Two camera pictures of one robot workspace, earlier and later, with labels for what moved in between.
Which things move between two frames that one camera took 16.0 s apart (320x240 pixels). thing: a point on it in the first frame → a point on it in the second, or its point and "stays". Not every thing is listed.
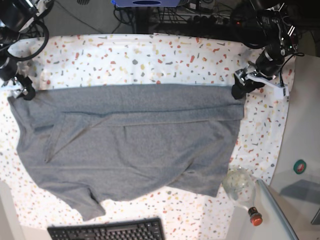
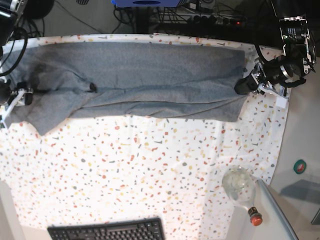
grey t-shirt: x=88 y=145 → x=195 y=82
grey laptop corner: x=316 y=220 stays
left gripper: x=8 y=72 → x=19 y=96
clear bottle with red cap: x=239 y=182 stays
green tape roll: x=299 y=166 stays
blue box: x=146 y=3 stays
